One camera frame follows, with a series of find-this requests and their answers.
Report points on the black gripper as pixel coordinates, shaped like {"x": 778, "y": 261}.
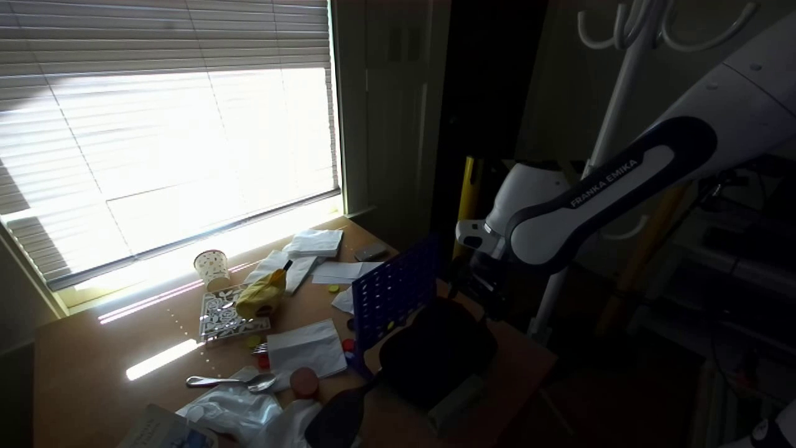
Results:
{"x": 481, "y": 278}

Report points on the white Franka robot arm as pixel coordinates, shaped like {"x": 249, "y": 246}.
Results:
{"x": 598, "y": 199}

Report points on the yellow pole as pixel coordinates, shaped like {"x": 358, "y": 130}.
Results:
{"x": 469, "y": 187}

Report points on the blue connect four grid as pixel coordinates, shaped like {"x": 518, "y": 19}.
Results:
{"x": 389, "y": 295}

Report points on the gray stapler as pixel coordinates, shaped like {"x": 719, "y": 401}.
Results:
{"x": 463, "y": 408}

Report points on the small white paper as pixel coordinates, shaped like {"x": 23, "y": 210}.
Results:
{"x": 345, "y": 300}

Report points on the white paper sheet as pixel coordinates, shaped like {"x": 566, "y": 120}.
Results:
{"x": 339, "y": 271}

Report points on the small yellow game disc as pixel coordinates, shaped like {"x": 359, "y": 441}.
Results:
{"x": 335, "y": 289}

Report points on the orange wooden pole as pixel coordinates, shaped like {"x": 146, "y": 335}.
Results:
{"x": 636, "y": 265}

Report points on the white booklet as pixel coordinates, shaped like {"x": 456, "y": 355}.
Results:
{"x": 315, "y": 245}

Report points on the white envelope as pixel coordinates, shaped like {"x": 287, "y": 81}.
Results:
{"x": 300, "y": 271}

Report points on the large white paper napkin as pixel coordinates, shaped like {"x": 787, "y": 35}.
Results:
{"x": 305, "y": 350}

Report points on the black round object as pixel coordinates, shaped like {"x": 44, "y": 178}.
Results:
{"x": 338, "y": 421}

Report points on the pink round lid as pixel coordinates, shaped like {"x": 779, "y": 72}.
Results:
{"x": 305, "y": 381}

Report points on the yellow snack bag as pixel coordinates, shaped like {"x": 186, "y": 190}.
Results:
{"x": 263, "y": 293}

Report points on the metal spoon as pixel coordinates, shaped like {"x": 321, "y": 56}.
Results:
{"x": 208, "y": 381}
{"x": 264, "y": 385}

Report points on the patterned foil packet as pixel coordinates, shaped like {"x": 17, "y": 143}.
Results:
{"x": 219, "y": 319}

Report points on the dark metal shelf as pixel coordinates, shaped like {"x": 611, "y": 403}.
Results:
{"x": 747, "y": 274}

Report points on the white rounded object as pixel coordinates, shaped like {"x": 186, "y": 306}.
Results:
{"x": 775, "y": 431}

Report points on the white slatted window blind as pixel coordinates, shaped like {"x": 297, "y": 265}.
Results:
{"x": 166, "y": 126}

